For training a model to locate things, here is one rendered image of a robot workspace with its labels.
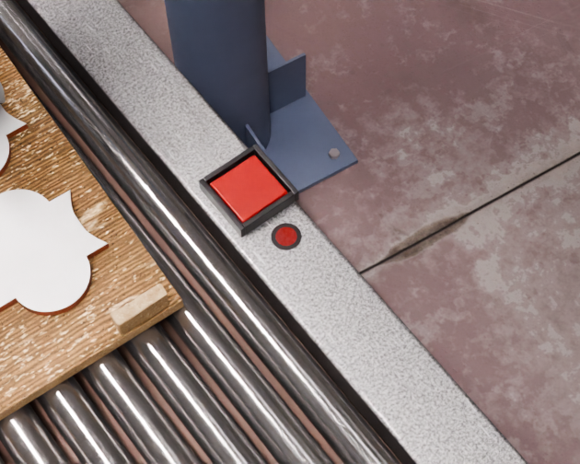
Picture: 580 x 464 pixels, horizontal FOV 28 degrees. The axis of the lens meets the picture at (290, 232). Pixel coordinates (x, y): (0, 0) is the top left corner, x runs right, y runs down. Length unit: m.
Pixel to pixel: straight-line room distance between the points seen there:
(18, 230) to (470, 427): 0.49
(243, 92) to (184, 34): 0.19
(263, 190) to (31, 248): 0.25
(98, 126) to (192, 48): 0.73
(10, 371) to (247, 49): 1.00
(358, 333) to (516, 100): 1.35
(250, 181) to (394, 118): 1.19
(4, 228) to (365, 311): 0.38
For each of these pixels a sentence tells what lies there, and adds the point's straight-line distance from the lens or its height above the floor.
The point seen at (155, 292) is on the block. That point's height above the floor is 0.96.
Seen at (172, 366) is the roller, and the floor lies 0.92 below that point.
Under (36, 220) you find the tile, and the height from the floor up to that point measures 0.95.
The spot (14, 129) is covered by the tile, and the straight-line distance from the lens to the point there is 1.27.
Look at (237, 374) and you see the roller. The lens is 1.14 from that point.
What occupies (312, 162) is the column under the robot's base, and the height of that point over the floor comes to 0.01.
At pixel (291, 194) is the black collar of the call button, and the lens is 1.21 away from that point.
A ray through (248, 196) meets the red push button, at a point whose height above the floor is 0.93.
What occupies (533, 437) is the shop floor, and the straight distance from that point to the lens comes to 2.12.
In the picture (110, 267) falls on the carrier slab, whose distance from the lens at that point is 1.18.
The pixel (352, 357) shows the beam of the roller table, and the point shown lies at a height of 0.92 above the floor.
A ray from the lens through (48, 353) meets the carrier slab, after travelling 1.15.
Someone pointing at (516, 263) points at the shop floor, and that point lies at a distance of 2.25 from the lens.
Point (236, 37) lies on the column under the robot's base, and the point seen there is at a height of 0.42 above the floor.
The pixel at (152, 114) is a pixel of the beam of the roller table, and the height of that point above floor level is 0.92.
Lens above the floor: 1.98
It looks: 62 degrees down
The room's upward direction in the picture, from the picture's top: 1 degrees counter-clockwise
